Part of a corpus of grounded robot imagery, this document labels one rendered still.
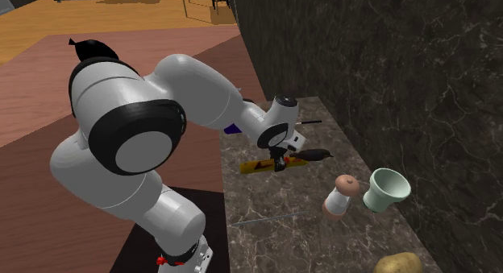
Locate yellow flat bar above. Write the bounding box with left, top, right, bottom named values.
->
left=239, top=156, right=310, bottom=175

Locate white and brown pepper mill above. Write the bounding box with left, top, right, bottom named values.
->
left=322, top=174, right=361, bottom=221

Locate pale green cup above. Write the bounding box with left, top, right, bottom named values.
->
left=362, top=168, right=413, bottom=214

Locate brown potato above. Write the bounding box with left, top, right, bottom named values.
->
left=372, top=250, right=424, bottom=273

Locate dark robot stand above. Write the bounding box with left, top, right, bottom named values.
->
left=109, top=186, right=231, bottom=273

